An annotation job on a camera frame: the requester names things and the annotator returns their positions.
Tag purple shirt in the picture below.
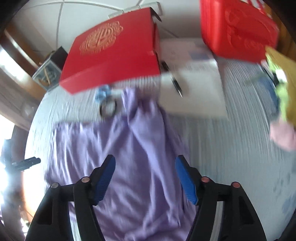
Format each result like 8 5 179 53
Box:
44 89 196 240

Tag light blue striped bedsheet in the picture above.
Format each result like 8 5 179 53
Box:
23 58 295 240

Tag pink garment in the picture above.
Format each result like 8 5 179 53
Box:
269 118 295 152

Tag dark green gift bag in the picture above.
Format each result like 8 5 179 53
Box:
32 47 68 91

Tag black pen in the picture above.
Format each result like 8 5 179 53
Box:
161 60 183 97

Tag yellow green garment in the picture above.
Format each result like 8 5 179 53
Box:
265 46 295 128

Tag white paper sheet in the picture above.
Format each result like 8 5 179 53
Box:
159 38 227 118

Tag flat red gift box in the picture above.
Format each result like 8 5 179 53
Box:
59 8 161 94

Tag brown hair tie ring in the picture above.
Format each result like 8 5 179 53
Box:
99 98 118 118

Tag red handled bag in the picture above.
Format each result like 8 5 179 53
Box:
200 0 279 63

